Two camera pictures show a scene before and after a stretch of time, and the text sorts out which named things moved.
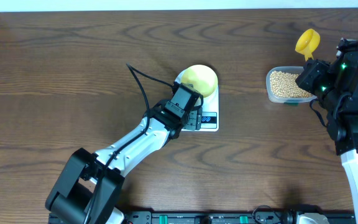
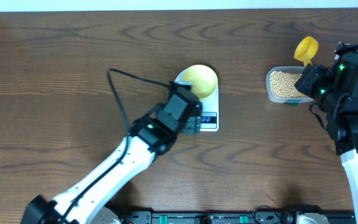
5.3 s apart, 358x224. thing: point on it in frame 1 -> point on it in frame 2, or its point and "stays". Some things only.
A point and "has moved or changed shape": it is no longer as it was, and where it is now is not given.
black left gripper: [194, 122] stays
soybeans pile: [283, 83] stays
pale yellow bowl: [202, 79] stays
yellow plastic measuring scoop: [307, 42] has moved or changed shape
